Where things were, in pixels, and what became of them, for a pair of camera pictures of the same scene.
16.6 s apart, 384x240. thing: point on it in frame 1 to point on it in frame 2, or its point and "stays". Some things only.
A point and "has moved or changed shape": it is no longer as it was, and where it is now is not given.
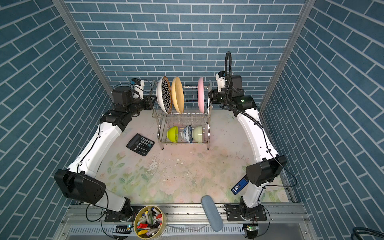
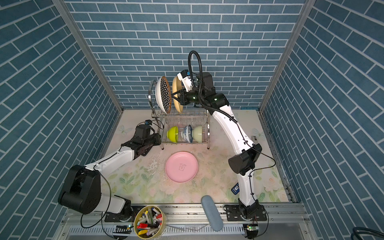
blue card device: (240, 185) stays
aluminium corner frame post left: (84, 44) stays
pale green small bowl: (197, 133) stays
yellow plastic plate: (178, 94) stays
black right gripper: (213, 99) to (184, 99)
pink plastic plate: (201, 94) has moved or changed shape
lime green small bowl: (172, 134) stays
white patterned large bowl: (164, 94) stays
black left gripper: (148, 105) to (157, 140)
